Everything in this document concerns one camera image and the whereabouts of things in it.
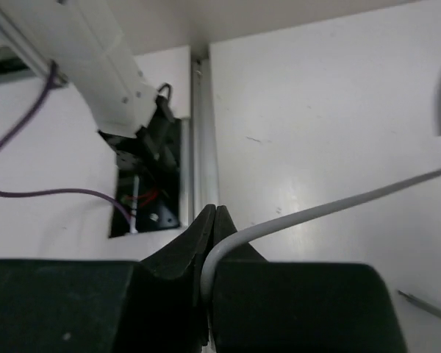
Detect grey headphone cable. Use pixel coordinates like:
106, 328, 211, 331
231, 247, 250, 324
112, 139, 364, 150
200, 163, 441, 306

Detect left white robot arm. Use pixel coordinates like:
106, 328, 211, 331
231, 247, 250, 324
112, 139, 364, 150
0, 1, 179, 173

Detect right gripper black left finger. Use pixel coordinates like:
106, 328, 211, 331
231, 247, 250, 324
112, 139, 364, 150
0, 204, 215, 352

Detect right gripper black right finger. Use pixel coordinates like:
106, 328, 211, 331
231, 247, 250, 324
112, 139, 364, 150
209, 204, 409, 353

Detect aluminium mounting rail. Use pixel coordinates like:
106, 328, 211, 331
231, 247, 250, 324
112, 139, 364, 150
0, 43, 221, 236

